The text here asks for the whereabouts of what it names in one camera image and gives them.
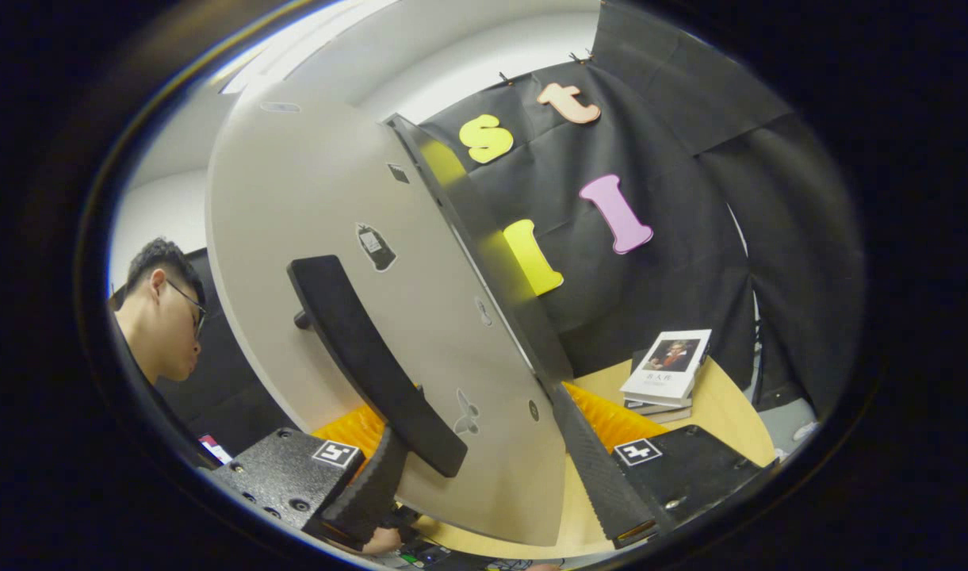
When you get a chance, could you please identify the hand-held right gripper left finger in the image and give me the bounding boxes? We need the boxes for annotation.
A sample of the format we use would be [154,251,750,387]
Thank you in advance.
[206,404,410,553]

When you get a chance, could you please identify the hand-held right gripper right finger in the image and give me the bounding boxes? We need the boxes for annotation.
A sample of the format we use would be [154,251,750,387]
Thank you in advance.
[549,382,771,550]

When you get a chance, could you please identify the black door handle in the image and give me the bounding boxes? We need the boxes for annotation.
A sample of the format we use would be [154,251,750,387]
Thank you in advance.
[287,255,469,479]

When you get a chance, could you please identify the grey cabinet door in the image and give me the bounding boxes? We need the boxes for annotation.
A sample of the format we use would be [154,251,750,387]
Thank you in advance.
[206,79,568,548]

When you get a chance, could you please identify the white portrait cover book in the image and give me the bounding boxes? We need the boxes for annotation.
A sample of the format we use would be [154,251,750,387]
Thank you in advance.
[619,329,713,407]

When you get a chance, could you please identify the white printed paper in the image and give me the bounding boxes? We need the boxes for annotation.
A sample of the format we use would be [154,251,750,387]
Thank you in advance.
[198,434,235,466]

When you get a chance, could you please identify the person's black t-shirt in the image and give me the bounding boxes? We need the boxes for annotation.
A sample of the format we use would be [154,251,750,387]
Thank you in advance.
[107,313,211,473]

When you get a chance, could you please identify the black framed glasses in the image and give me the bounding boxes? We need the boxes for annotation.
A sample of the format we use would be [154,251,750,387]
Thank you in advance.
[165,279,209,341]

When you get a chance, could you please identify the person's head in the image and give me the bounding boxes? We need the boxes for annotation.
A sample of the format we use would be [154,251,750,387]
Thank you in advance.
[115,238,209,386]

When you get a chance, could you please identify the black backdrop cloth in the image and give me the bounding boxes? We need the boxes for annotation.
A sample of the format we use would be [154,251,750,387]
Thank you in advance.
[107,0,867,462]

